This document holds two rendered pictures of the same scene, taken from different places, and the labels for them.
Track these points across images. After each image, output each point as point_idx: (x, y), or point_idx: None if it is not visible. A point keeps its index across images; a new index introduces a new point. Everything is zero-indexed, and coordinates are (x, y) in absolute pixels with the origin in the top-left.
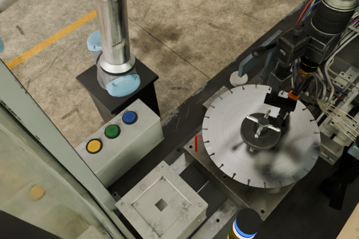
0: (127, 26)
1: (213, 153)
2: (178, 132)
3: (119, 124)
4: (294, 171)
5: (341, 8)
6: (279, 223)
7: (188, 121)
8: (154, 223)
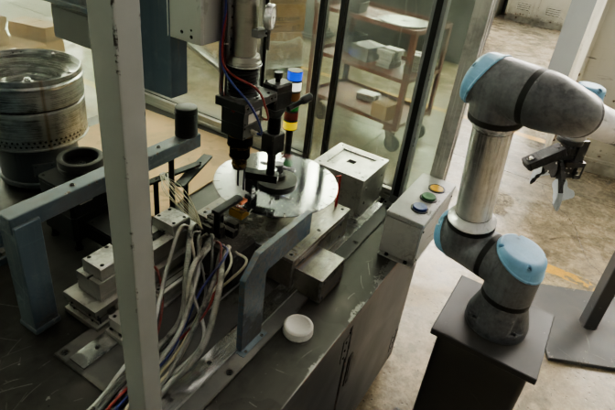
0: (464, 167)
1: None
2: (363, 259)
3: (426, 204)
4: None
5: None
6: None
7: (355, 271)
8: (351, 154)
